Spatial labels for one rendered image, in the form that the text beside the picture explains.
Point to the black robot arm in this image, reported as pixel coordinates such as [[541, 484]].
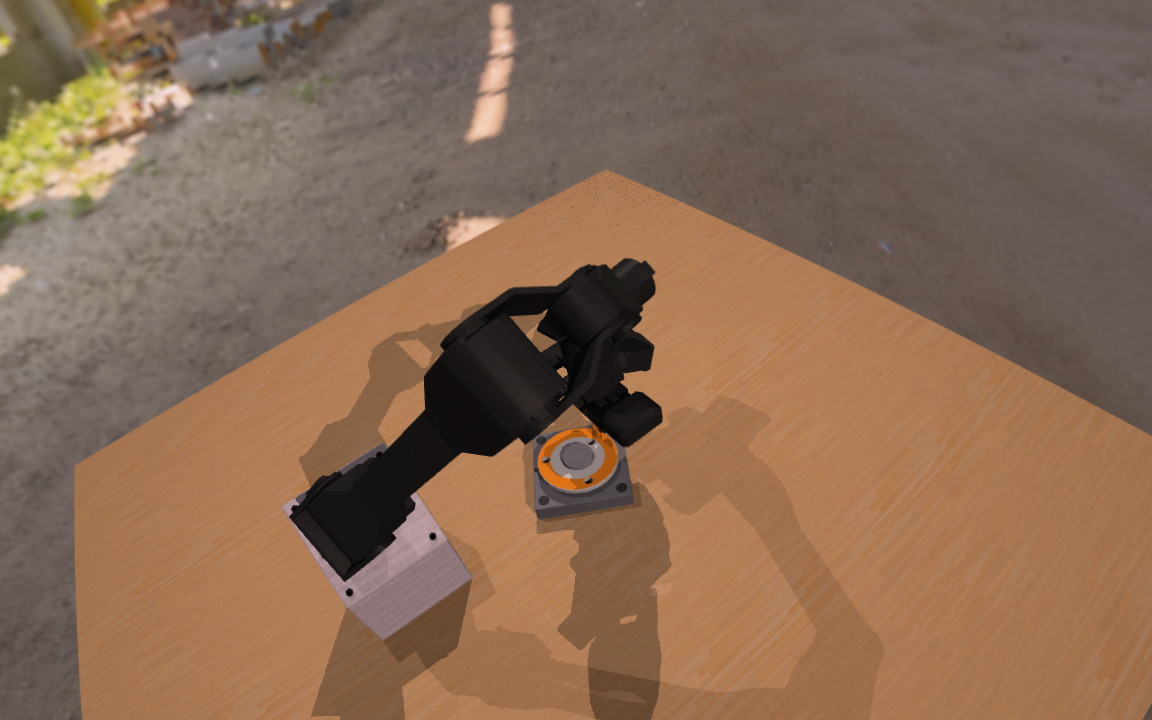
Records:
[[489, 387]]

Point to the orange round plate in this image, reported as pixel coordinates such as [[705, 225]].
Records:
[[604, 464]]

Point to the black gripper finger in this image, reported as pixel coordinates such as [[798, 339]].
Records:
[[595, 416], [581, 405]]

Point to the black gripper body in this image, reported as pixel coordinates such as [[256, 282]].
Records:
[[626, 419]]

